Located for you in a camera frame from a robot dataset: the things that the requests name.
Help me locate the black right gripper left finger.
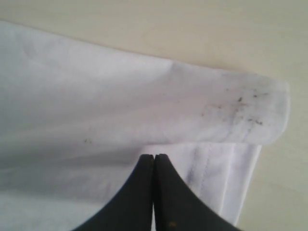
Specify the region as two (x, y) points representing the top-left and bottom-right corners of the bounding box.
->
(75, 154), (154, 231)

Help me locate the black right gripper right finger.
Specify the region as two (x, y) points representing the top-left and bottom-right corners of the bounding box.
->
(154, 154), (237, 231)

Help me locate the white t-shirt red lettering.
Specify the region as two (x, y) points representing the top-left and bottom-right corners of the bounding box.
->
(0, 21), (290, 231)

